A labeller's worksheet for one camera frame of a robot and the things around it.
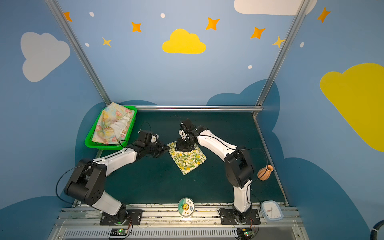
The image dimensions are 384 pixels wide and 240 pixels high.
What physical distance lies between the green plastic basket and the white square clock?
36.2 inches

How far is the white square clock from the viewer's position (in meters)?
0.74

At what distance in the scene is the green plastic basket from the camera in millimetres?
946
